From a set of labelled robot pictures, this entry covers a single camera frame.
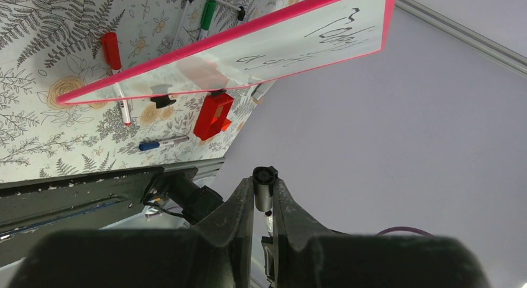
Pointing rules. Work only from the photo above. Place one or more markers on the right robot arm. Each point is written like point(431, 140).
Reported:
point(196, 202)

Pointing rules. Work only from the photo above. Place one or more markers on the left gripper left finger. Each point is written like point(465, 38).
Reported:
point(212, 253)

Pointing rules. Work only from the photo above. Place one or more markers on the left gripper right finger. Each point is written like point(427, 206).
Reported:
point(308, 254)

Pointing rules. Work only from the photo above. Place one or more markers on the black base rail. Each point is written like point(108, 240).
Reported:
point(33, 209)

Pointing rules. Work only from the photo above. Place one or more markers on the pink framed whiteboard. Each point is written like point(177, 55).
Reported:
point(305, 36)

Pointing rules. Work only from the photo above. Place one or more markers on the floral patterned mat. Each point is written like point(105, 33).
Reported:
point(52, 47)

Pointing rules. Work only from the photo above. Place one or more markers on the green cap marker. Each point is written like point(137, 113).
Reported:
point(206, 18)

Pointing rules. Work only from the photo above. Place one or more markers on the blue cap marker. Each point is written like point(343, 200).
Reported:
point(146, 146)

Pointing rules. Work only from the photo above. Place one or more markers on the black cap marker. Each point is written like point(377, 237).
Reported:
point(264, 179)

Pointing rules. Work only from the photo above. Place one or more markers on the silver microphone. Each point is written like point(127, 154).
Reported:
point(260, 91)

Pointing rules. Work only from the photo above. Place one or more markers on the red plastic box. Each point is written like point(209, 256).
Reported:
point(212, 118)

